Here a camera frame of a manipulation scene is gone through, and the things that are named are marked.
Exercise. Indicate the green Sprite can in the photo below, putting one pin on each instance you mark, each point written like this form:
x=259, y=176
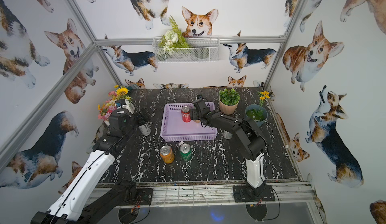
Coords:
x=186, y=152

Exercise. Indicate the white wire wall basket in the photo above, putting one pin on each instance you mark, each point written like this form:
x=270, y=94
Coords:
x=202, y=49

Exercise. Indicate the aluminium mounting rail frame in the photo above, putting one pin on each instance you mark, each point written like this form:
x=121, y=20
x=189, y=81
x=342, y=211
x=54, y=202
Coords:
x=220, y=193

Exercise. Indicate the purple perforated plastic basket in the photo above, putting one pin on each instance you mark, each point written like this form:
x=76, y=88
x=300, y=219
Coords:
x=175, y=129

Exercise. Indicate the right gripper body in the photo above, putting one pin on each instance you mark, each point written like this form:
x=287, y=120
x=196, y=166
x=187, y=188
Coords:
x=199, y=108

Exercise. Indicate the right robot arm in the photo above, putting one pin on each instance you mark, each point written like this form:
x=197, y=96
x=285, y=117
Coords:
x=247, y=134

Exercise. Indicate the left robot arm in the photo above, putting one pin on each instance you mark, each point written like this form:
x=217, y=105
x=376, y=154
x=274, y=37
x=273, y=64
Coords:
x=71, y=207

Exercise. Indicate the white green artificial flower bunch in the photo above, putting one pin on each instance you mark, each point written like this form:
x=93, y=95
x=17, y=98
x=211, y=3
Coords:
x=173, y=40

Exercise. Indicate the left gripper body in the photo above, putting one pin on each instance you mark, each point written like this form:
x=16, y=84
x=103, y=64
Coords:
x=140, y=119

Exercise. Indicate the red Coca-Cola can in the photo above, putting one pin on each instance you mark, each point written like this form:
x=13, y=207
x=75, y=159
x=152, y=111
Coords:
x=186, y=117

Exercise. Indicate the silver grey drink can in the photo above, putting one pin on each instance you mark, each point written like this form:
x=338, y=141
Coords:
x=227, y=135

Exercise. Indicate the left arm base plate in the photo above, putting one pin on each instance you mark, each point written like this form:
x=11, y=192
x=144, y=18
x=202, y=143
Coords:
x=143, y=197

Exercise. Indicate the orange soda can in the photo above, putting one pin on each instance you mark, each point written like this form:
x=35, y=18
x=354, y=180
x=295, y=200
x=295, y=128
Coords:
x=167, y=154

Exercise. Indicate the yellow flower blue-grey pot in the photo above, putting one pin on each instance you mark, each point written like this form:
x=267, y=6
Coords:
x=257, y=112

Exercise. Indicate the green plant in beige pot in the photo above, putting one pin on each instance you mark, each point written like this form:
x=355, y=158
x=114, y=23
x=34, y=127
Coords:
x=229, y=100

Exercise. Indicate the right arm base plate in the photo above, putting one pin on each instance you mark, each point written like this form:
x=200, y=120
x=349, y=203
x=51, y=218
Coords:
x=246, y=194

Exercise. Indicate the colourful flowers white fence planter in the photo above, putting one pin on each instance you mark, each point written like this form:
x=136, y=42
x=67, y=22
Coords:
x=118, y=98

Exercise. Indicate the white Monster energy can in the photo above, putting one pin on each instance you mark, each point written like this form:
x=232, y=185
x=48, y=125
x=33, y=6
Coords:
x=145, y=129

